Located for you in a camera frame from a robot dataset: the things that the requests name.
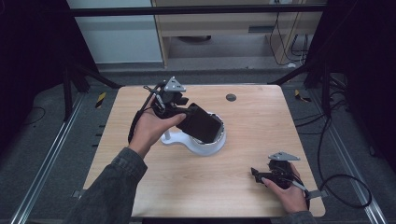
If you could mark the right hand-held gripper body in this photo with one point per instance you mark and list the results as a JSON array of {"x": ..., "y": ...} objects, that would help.
[{"x": 281, "y": 171}]

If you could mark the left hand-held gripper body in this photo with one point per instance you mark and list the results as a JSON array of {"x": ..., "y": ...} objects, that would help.
[{"x": 169, "y": 96}]

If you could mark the white shoe tray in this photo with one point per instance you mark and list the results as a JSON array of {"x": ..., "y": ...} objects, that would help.
[{"x": 202, "y": 144}]

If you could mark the person's right hand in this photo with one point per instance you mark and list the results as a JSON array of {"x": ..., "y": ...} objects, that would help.
[{"x": 289, "y": 196}]

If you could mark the person's left hand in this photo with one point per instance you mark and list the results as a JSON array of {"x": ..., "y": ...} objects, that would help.
[{"x": 152, "y": 130}]

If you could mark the grey round table hole cap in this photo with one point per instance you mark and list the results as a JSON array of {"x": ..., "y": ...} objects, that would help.
[{"x": 231, "y": 97}]

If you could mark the black yellow striped tape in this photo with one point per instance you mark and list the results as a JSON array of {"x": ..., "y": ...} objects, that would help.
[
  {"x": 301, "y": 96},
  {"x": 100, "y": 100}
]

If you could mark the white cabinet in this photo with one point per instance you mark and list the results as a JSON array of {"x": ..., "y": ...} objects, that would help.
[{"x": 118, "y": 37}]

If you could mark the light wooden shelf unit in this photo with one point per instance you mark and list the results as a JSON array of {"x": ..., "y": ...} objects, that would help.
[{"x": 224, "y": 28}]

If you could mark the black horizontal bar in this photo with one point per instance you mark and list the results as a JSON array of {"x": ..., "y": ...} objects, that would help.
[{"x": 186, "y": 11}]

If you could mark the black metal stand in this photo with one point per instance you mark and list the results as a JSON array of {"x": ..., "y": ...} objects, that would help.
[
  {"x": 320, "y": 81},
  {"x": 81, "y": 77}
]

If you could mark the black curtain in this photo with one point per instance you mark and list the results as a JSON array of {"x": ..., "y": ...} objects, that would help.
[
  {"x": 367, "y": 62},
  {"x": 31, "y": 62}
]

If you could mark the grey table bracket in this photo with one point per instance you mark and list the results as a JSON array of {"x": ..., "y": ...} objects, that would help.
[
  {"x": 316, "y": 194},
  {"x": 78, "y": 193}
]

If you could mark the metal floor rail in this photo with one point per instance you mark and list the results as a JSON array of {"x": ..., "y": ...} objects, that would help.
[
  {"x": 351, "y": 165},
  {"x": 46, "y": 161}
]

